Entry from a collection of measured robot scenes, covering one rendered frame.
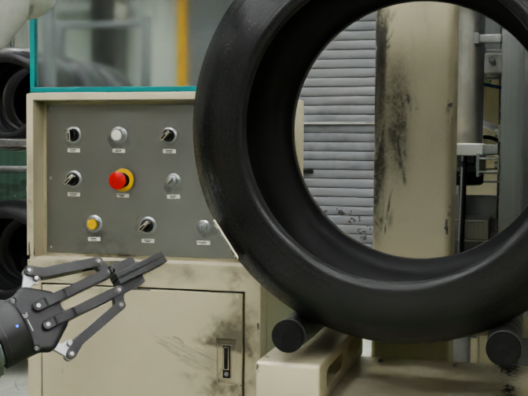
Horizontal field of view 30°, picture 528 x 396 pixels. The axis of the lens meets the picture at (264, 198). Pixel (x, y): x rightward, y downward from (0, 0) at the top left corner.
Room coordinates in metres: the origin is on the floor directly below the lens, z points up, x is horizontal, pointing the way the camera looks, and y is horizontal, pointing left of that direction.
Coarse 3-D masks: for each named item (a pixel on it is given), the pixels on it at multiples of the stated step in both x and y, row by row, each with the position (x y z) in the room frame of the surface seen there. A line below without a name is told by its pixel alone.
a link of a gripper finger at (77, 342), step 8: (120, 304) 1.22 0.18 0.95; (104, 312) 1.22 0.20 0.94; (112, 312) 1.21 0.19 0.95; (96, 320) 1.20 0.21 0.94; (104, 320) 1.21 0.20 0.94; (88, 328) 1.20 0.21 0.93; (96, 328) 1.20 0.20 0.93; (80, 336) 1.19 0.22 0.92; (88, 336) 1.19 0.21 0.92; (72, 344) 1.18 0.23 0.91; (80, 344) 1.19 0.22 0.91; (72, 352) 1.18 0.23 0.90; (64, 360) 1.20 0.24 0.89
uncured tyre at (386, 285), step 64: (256, 0) 1.30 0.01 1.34; (320, 0) 1.54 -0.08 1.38; (384, 0) 1.53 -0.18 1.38; (448, 0) 1.50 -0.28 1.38; (512, 0) 1.21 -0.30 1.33; (256, 64) 1.30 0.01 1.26; (192, 128) 1.36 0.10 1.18; (256, 128) 1.56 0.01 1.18; (256, 192) 1.30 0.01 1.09; (256, 256) 1.30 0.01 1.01; (320, 256) 1.54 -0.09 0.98; (384, 256) 1.53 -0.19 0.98; (448, 256) 1.51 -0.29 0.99; (512, 256) 1.21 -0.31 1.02; (320, 320) 1.30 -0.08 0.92; (384, 320) 1.25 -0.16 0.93; (448, 320) 1.24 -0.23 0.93
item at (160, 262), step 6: (162, 258) 1.26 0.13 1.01; (150, 264) 1.25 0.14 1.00; (156, 264) 1.25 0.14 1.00; (162, 264) 1.27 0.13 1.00; (138, 270) 1.24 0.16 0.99; (144, 270) 1.24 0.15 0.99; (150, 270) 1.27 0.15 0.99; (126, 276) 1.23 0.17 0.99; (132, 276) 1.24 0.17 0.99; (114, 282) 1.24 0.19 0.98; (120, 282) 1.23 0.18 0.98
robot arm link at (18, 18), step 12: (0, 0) 1.32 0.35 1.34; (12, 0) 1.33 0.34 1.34; (24, 0) 1.34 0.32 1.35; (36, 0) 1.36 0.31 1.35; (48, 0) 1.37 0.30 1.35; (0, 12) 1.33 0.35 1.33; (12, 12) 1.34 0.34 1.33; (24, 12) 1.35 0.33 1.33; (36, 12) 1.38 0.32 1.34; (0, 24) 1.34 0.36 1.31; (12, 24) 1.35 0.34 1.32; (0, 36) 1.35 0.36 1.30; (12, 36) 1.38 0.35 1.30; (0, 48) 1.37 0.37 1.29
